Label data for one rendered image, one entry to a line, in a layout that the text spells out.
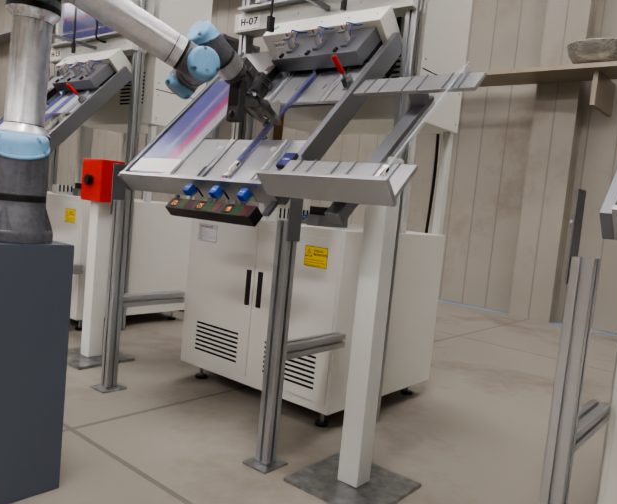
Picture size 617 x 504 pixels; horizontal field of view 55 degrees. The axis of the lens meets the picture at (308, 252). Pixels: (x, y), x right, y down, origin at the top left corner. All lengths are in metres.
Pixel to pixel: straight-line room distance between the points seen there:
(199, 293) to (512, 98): 3.43
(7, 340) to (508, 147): 4.17
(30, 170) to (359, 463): 1.00
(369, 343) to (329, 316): 0.36
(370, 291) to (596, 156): 3.46
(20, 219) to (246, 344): 0.94
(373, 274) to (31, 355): 0.77
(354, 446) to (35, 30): 1.22
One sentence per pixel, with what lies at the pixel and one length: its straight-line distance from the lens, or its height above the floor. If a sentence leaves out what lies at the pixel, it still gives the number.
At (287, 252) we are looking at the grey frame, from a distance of 1.48.
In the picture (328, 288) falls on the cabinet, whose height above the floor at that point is 0.44.
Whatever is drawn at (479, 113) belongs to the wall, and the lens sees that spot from 5.09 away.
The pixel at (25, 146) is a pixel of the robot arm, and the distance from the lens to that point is 1.36.
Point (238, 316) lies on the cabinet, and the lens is 2.04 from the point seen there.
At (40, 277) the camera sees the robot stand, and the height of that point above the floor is 0.48.
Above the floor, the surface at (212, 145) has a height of 0.84.
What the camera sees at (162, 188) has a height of 0.69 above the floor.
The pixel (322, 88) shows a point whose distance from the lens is 1.85.
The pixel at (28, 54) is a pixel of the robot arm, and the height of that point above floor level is 0.96.
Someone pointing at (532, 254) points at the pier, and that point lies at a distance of 4.65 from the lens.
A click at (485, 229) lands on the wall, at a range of 4.95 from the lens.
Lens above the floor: 0.69
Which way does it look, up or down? 5 degrees down
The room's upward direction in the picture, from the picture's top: 6 degrees clockwise
